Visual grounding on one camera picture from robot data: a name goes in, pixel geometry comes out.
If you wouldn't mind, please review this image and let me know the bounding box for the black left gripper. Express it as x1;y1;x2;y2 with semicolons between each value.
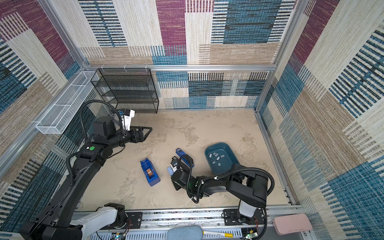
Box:
108;125;152;151

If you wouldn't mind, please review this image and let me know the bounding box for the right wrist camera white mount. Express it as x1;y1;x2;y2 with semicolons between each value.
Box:
171;156;179;168

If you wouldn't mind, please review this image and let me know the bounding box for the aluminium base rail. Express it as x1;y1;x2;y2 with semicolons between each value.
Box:
88;205;315;240

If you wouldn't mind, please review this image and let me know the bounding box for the grey-blue fabric case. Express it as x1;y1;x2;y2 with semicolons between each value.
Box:
167;226;203;240

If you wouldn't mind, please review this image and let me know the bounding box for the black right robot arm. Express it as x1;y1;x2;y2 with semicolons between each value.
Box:
170;154;275;240

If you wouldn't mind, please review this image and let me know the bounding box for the black wire mesh shelf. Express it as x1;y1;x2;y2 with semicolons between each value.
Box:
91;68;159;114

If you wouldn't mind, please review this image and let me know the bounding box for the yellow white marker pen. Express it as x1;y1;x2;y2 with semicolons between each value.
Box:
203;231;234;238

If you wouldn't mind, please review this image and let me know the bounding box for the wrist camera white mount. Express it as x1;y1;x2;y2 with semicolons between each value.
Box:
118;109;135;131
171;156;179;168

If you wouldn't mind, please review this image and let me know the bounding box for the teal plastic tray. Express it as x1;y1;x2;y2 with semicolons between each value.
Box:
205;143;239;175

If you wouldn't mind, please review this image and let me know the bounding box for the blue tape dispenser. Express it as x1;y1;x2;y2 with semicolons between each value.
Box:
140;158;161;187

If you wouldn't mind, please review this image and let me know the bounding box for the white wire mesh basket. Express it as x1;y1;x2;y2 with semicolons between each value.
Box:
36;71;95;135

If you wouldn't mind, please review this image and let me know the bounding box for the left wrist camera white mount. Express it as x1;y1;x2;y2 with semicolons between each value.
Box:
118;109;135;131

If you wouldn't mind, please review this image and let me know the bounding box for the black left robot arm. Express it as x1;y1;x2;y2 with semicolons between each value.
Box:
20;101;153;240

